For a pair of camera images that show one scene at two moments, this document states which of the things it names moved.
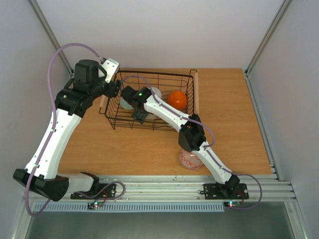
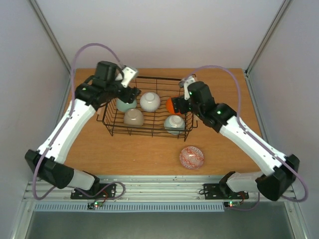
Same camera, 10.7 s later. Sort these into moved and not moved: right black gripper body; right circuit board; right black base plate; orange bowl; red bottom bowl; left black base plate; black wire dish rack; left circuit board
Moved: orange bowl; right black gripper body; black wire dish rack
Not moved: right circuit board; left circuit board; red bottom bowl; right black base plate; left black base plate
